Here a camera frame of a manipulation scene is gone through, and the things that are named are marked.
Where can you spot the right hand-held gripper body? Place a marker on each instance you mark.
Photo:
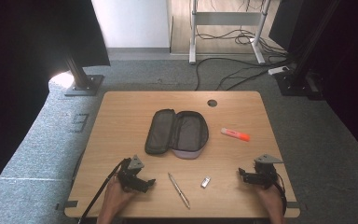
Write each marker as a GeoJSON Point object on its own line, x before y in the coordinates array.
{"type": "Point", "coordinates": [265, 174]}

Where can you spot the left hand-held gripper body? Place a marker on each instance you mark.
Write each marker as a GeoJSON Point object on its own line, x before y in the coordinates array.
{"type": "Point", "coordinates": [130, 177]}

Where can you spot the orange highlighter marker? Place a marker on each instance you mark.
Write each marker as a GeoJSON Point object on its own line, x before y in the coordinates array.
{"type": "Point", "coordinates": [235, 134]}

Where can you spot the small silver flash drive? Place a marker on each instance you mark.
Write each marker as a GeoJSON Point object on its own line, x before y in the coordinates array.
{"type": "Point", "coordinates": [205, 182]}

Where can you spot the grey pencil case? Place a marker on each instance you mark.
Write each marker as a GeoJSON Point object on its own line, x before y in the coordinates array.
{"type": "Point", "coordinates": [186, 133]}

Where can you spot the person's left hand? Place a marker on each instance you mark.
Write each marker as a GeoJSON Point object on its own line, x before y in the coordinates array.
{"type": "Point", "coordinates": [113, 202]}

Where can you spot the person's right hand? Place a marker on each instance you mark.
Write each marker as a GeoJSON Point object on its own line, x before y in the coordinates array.
{"type": "Point", "coordinates": [273, 205]}

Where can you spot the silver ballpoint pen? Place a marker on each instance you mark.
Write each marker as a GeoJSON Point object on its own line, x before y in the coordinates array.
{"type": "Point", "coordinates": [179, 190]}

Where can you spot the grey tape strip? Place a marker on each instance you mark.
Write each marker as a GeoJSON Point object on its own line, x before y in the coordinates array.
{"type": "Point", "coordinates": [293, 205]}
{"type": "Point", "coordinates": [70, 204]}

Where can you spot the black metal stand with base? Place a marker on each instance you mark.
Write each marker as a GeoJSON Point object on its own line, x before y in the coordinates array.
{"type": "Point", "coordinates": [298, 77]}
{"type": "Point", "coordinates": [82, 81]}

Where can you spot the white power strip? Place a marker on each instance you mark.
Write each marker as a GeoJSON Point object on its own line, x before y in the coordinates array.
{"type": "Point", "coordinates": [278, 70]}

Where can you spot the black curtain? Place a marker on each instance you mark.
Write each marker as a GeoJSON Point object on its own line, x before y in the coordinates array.
{"type": "Point", "coordinates": [18, 77]}
{"type": "Point", "coordinates": [354, 77]}

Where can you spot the black flat panel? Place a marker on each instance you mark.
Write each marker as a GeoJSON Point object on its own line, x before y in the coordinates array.
{"type": "Point", "coordinates": [284, 21]}

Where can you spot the white panel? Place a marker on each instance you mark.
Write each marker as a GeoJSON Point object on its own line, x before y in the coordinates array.
{"type": "Point", "coordinates": [133, 23]}

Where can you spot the white metal desk frame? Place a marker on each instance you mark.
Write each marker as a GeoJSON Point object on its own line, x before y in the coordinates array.
{"type": "Point", "coordinates": [227, 18]}

